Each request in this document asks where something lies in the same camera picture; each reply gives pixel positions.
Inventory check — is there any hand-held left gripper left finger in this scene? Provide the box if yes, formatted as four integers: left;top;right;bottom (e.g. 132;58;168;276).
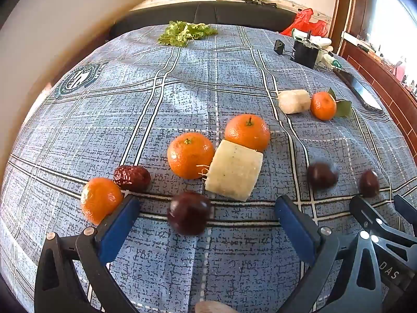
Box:
34;194;141;313

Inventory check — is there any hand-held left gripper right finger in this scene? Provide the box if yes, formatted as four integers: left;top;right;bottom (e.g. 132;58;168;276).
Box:
274;195;391;313

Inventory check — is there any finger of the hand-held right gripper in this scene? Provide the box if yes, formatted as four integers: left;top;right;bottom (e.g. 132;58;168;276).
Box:
349;195;417;251
394;195;417;227

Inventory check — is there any dark purple plum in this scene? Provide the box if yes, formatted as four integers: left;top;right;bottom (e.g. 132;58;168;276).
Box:
358;170;380;198
307;161;339;190
167;191;212;236

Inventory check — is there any wrinkled red date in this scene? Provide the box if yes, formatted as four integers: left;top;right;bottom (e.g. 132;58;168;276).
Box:
113;165;152;192

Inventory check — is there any large peeled sugarcane chunk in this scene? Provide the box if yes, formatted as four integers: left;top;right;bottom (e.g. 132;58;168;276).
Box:
205;140;264;202

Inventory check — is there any small peeled sugarcane chunk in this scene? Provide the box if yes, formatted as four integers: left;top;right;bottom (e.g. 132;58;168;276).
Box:
278;89;311;115
195;301;240;313

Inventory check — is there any blue plaid tablecloth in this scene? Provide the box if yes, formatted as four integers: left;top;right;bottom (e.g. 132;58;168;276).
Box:
0;23;417;313

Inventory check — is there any leafy orange mandarin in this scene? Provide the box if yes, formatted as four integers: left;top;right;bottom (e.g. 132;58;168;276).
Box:
309;87;353;121

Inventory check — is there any black smartphone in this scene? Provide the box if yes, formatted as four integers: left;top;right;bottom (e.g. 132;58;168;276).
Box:
332;68;384;115

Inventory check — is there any wooden cabinet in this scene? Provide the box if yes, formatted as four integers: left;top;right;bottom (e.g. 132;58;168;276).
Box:
327;0;417;144

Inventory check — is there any black container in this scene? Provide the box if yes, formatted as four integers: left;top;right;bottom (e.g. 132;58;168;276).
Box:
290;31;321;69

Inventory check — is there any red plastic bag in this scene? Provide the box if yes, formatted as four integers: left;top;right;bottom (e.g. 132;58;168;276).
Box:
279;8;329;38

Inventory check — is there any green lettuce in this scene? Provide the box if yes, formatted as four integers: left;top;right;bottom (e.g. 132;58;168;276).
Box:
158;20;218;47

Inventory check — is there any black sofa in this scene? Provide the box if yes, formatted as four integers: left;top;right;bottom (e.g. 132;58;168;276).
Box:
109;2;295;38

